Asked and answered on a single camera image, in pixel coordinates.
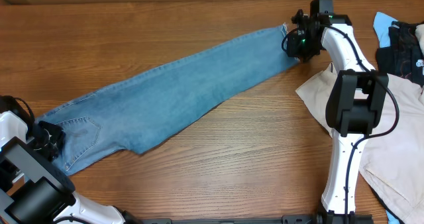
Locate light blue denim jeans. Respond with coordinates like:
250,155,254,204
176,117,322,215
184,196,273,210
40,25,296,175

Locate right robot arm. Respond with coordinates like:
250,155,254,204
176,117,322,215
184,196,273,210
282,11,389,223

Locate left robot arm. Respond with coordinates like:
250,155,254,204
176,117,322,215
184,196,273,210
1,95,137,224

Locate light blue garment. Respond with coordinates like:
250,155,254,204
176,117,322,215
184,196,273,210
373,12,397,48

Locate dark navy printed garment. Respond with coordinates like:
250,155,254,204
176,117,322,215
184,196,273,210
376,21,423,86

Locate beige cloth garment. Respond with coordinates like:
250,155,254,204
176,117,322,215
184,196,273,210
296,64,423,223

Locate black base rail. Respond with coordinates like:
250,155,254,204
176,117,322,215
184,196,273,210
115,209,375,224

